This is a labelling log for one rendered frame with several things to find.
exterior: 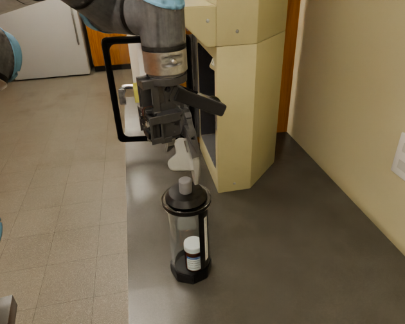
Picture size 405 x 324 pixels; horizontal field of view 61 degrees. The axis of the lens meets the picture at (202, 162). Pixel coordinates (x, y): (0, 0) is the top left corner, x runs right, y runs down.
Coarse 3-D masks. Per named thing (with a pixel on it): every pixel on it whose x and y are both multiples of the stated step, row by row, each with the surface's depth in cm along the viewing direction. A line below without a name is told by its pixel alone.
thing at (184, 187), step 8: (184, 176) 74; (176, 184) 77; (184, 184) 72; (192, 184) 77; (168, 192) 74; (176, 192) 74; (184, 192) 73; (192, 192) 74; (200, 192) 74; (168, 200) 73; (176, 200) 72; (184, 200) 72; (192, 200) 72; (200, 200) 73; (184, 208) 71
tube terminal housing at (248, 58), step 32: (224, 0) 84; (256, 0) 86; (224, 32) 88; (256, 32) 90; (224, 64) 92; (256, 64) 95; (224, 96) 97; (256, 96) 100; (224, 128) 102; (256, 128) 107; (224, 160) 108; (256, 160) 114
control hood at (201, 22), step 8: (184, 0) 96; (192, 0) 95; (200, 0) 95; (184, 8) 83; (192, 8) 84; (200, 8) 84; (208, 8) 85; (184, 16) 84; (192, 16) 85; (200, 16) 85; (208, 16) 85; (192, 24) 86; (200, 24) 86; (208, 24) 86; (192, 32) 87; (200, 32) 87; (208, 32) 87; (200, 40) 88; (208, 40) 88; (216, 40) 89
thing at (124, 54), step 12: (120, 36) 116; (120, 48) 118; (132, 48) 118; (120, 60) 120; (132, 60) 120; (120, 72) 122; (132, 72) 122; (144, 72) 123; (120, 84) 125; (132, 84) 125; (180, 84) 125; (132, 96) 127; (120, 108) 129; (132, 108) 129; (132, 120) 132; (132, 132) 135
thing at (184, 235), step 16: (208, 192) 76; (176, 208) 72; (192, 208) 72; (176, 224) 74; (192, 224) 74; (176, 240) 77; (192, 240) 76; (176, 256) 80; (192, 256) 78; (192, 272) 81
